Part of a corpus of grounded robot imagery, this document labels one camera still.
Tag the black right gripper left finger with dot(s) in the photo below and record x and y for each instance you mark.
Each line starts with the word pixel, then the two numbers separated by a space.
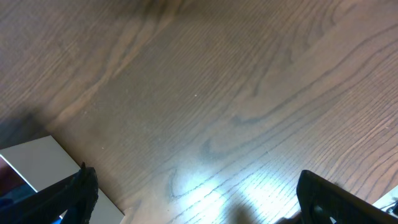
pixel 74 196

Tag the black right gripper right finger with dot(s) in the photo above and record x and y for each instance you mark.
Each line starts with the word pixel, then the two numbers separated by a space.
pixel 324 202

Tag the white box pink interior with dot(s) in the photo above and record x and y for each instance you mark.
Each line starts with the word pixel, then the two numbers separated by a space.
pixel 43 162

